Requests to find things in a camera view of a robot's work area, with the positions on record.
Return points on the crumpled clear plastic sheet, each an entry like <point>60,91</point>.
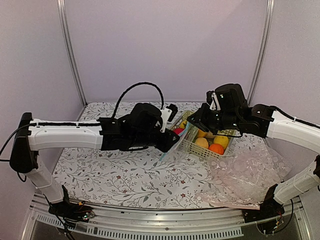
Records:
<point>242,179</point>

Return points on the clear zip top bag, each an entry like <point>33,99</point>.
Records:
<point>180,150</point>

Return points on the yellow banana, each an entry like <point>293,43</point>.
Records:
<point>183,124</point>

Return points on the right aluminium frame post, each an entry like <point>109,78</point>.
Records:
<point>262,50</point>

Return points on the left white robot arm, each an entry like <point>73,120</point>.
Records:
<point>145,126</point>

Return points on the yellow mango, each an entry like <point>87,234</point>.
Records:
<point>202,142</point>

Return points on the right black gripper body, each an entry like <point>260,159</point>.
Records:
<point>211,122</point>

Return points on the aluminium frame post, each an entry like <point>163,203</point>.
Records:
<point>61,7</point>
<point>262,50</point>

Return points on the front aluminium rail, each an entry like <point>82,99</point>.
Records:
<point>120,222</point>

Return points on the red apple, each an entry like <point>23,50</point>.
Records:
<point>179,131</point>

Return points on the yellow lemon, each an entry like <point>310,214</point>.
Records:
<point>221,140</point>

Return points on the floral table cloth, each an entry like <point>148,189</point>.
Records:
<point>136,178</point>

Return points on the left aluminium frame post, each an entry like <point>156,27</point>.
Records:
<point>61,7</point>

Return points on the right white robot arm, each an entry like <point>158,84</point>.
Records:
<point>226,108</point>

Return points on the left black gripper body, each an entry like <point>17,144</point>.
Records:
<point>144,139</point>

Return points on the orange fruit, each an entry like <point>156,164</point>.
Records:
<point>217,148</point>

